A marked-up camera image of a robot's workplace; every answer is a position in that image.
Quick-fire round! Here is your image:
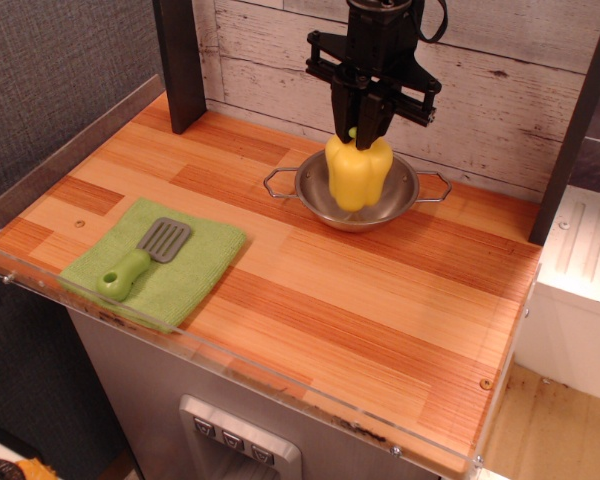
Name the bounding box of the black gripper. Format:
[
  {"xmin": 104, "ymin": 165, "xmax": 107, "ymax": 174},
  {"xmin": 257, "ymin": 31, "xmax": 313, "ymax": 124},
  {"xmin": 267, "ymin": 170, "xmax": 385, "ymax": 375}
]
[{"xmin": 306, "ymin": 1, "xmax": 442, "ymax": 150}]

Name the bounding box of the yellow plastic bell pepper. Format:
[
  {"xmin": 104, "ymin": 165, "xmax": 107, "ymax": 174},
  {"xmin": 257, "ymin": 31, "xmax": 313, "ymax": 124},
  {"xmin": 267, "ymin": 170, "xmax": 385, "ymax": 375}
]
[{"xmin": 325, "ymin": 135, "xmax": 394, "ymax": 212}]

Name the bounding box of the green folded cloth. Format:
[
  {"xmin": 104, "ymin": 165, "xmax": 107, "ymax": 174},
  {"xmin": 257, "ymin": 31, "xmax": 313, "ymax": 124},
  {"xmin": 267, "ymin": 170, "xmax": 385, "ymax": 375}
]
[{"xmin": 60, "ymin": 198, "xmax": 246, "ymax": 332}]

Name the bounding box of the clear acrylic front guard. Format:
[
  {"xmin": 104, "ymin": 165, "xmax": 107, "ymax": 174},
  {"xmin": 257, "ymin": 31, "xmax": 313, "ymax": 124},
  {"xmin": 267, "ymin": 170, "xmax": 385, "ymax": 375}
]
[{"xmin": 0, "ymin": 239, "xmax": 544, "ymax": 480}]

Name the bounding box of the grey toy fridge cabinet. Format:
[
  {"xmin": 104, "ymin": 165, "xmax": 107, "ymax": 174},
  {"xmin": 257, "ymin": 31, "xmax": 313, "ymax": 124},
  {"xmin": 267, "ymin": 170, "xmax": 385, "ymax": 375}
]
[{"xmin": 70, "ymin": 312, "xmax": 435, "ymax": 479}]

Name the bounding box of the silver dispenser panel with buttons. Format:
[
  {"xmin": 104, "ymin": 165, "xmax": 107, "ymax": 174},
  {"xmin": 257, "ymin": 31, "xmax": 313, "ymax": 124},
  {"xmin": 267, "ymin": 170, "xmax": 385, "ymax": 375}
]
[{"xmin": 179, "ymin": 395, "xmax": 303, "ymax": 480}]

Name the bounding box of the orange object bottom left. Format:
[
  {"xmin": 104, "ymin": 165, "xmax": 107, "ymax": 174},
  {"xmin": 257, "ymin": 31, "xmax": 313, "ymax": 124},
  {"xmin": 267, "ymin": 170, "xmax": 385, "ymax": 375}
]
[{"xmin": 6, "ymin": 458, "xmax": 58, "ymax": 480}]

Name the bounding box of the silver pot with handles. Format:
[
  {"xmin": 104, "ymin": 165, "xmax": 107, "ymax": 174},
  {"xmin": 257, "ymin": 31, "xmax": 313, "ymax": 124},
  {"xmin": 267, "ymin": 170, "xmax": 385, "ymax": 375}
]
[{"xmin": 263, "ymin": 151, "xmax": 452, "ymax": 233}]

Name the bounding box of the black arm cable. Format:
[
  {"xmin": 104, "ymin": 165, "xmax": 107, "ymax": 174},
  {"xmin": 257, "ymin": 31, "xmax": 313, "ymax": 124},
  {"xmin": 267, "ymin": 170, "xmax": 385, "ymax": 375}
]
[{"xmin": 414, "ymin": 0, "xmax": 451, "ymax": 44}]

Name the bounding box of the dark left wooden post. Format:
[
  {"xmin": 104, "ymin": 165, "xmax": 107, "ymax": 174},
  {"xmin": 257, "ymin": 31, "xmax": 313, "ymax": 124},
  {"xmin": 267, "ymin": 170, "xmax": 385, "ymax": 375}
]
[{"xmin": 152, "ymin": 0, "xmax": 207, "ymax": 134}]

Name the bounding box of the dark wooden post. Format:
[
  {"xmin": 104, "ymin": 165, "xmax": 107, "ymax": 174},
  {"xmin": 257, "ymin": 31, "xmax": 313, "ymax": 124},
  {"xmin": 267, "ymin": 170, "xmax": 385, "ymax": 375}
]
[
  {"xmin": 528, "ymin": 36, "xmax": 600, "ymax": 246},
  {"xmin": 152, "ymin": 0, "xmax": 207, "ymax": 134}
]

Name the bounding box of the dark right wooden post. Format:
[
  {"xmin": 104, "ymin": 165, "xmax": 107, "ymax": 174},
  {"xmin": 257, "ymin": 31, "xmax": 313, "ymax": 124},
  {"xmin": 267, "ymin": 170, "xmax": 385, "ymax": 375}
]
[{"xmin": 528, "ymin": 36, "xmax": 600, "ymax": 246}]

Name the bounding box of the grey spatula green handle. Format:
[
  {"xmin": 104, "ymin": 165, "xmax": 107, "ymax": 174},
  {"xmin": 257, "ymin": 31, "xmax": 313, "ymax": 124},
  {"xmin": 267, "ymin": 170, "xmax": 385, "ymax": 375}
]
[{"xmin": 96, "ymin": 217, "xmax": 192, "ymax": 302}]

